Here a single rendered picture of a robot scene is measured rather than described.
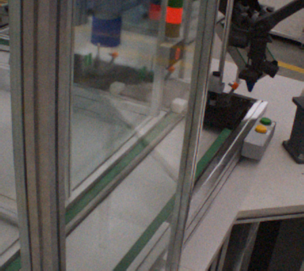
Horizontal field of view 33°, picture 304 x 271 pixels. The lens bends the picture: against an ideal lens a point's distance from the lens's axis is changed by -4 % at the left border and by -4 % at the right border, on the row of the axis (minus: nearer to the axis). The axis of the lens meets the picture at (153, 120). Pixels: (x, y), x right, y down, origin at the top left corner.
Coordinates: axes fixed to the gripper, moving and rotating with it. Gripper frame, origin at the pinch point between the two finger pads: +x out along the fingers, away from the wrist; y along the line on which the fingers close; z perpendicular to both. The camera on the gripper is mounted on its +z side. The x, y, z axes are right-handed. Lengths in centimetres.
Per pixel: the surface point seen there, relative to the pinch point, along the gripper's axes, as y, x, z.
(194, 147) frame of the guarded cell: -84, -18, 9
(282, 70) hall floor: 317, 107, -40
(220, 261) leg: -43, 46, 12
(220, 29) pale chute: 22.5, -9.6, -21.5
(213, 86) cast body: -2.4, 4.4, -13.2
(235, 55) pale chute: 21.3, -0.7, -13.0
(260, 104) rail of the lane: 14.0, 13.6, 2.0
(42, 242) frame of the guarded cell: -134, -29, 9
